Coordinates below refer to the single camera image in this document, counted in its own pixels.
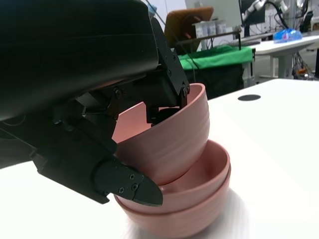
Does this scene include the green cloth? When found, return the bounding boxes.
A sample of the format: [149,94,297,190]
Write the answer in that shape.
[177,45,253,72]

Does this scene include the black round table grommet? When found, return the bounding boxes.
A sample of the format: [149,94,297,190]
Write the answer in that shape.
[237,94,262,102]

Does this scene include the blue plastic bag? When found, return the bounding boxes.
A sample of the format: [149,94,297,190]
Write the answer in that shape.
[272,28,303,42]

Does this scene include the black computer monitor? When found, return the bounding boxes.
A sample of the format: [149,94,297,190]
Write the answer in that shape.
[238,0,267,26]

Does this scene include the pink plastic bowl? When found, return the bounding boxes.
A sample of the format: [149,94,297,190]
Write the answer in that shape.
[111,83,210,185]
[113,139,232,215]
[119,171,232,238]

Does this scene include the brown wooden chair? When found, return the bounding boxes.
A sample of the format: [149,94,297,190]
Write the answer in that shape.
[163,6,214,52]

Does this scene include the white side table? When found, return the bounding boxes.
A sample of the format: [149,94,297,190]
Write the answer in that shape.
[253,35,319,78]

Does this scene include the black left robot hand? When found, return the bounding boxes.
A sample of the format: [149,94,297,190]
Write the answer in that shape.
[0,0,190,207]

